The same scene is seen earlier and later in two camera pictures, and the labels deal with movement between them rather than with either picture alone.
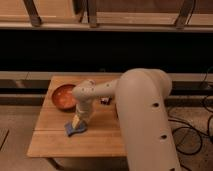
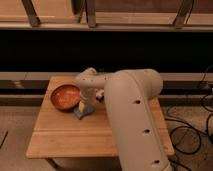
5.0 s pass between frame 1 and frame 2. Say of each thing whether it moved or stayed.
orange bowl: stayed
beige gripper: moved
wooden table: stayed
